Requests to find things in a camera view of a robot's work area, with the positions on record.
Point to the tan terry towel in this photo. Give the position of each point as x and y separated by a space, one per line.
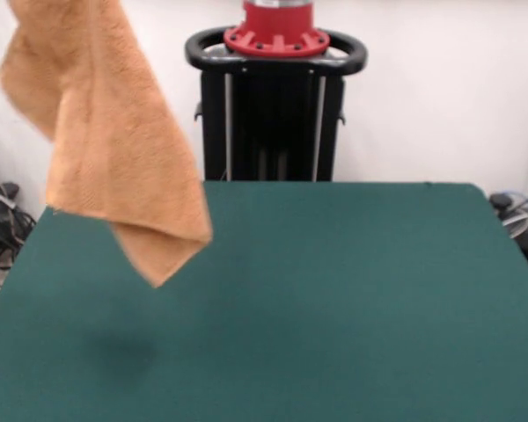
114 154

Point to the dark green table cloth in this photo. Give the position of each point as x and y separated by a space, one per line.
334 307

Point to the black power adapter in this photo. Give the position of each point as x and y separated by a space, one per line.
8 190
501 201

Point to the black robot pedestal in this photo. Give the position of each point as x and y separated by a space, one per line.
215 132

